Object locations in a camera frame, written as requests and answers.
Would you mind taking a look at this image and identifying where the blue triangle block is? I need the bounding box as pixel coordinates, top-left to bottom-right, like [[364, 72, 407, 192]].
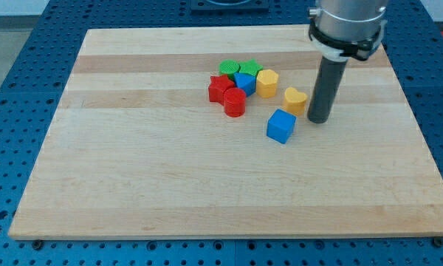
[[234, 72, 256, 97]]

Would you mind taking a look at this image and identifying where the yellow hexagon block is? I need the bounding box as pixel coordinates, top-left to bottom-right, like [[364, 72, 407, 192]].
[[255, 69, 279, 98]]

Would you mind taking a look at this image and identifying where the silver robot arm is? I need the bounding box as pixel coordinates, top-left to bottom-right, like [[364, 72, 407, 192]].
[[307, 0, 388, 123]]

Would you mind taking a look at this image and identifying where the yellow heart block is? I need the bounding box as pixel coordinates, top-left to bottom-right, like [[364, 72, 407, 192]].
[[282, 87, 308, 116]]

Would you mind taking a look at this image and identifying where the red star block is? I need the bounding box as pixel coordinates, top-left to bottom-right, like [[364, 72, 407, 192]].
[[207, 75, 235, 106]]

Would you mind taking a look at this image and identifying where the blue cube block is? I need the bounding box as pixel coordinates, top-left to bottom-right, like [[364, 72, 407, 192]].
[[267, 109, 297, 144]]

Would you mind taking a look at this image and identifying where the green star block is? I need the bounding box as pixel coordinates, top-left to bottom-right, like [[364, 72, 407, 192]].
[[238, 59, 264, 77]]

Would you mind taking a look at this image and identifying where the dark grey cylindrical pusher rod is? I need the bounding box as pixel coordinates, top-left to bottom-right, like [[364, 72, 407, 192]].
[[307, 57, 347, 123]]

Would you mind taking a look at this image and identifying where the green cylinder block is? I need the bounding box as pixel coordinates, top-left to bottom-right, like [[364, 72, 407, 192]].
[[219, 59, 240, 80]]

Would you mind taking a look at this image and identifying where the red cylinder block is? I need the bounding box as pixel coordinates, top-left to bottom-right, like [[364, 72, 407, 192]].
[[223, 87, 247, 117]]

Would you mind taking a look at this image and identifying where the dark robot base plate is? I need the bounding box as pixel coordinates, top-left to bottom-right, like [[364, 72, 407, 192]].
[[187, 0, 269, 13]]

